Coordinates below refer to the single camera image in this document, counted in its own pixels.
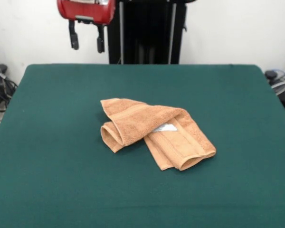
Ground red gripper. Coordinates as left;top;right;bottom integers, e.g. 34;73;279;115
57;0;116;54

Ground tan terry towel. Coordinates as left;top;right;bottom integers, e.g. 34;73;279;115
100;98;217;172

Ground black equipment stand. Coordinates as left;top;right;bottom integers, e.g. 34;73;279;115
108;0;188;65

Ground dark green table cloth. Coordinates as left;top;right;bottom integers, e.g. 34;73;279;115
0;63;285;228

